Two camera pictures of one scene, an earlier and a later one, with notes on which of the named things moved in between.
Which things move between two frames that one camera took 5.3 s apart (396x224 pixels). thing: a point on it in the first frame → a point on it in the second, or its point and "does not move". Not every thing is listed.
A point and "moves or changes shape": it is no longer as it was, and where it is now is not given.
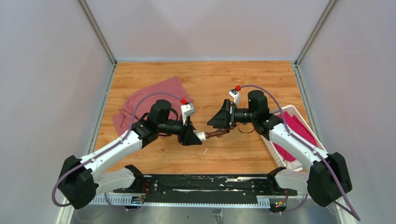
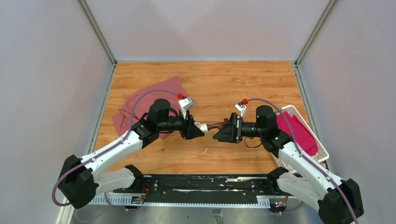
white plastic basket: [286, 163] does not move
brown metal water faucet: [219, 133] moves or changes shape
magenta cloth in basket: [298, 127] does not move
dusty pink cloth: [122, 120] does not move
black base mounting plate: [208, 188] does not move
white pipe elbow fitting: [201, 135] moves or changes shape
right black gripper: [225, 118] → [232, 132]
